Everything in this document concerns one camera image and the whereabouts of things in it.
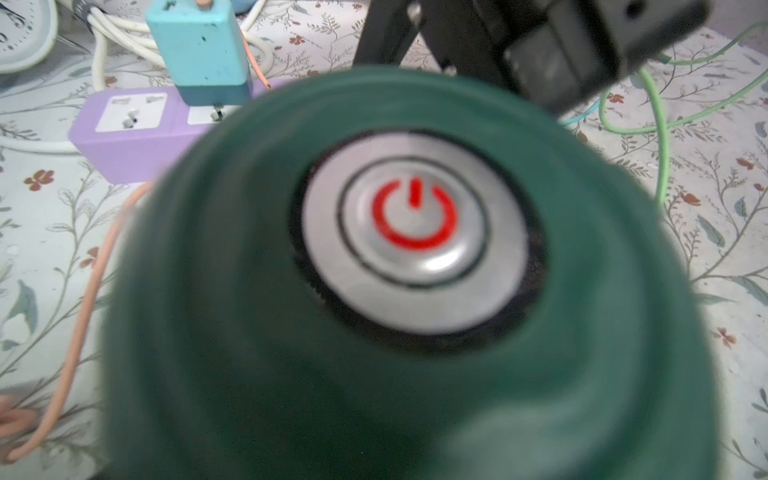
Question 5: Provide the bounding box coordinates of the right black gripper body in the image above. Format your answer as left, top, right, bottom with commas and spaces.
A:
353, 0, 711, 114

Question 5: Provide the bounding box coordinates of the green usb charging cable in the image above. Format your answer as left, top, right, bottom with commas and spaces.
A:
596, 20, 768, 208

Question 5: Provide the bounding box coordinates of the teal usb charger block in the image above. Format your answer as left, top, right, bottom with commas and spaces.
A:
145, 0, 250, 107

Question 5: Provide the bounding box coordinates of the pink usb charging cable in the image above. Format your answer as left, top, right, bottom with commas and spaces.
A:
0, 0, 274, 464

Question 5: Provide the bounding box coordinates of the purple power strip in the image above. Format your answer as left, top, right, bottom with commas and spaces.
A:
67, 76, 289, 186

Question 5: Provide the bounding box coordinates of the white alarm clock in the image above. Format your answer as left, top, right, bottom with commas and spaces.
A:
1, 0, 58, 75

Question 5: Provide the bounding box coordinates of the white power cord bundle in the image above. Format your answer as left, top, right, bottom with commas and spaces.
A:
0, 0, 277, 156

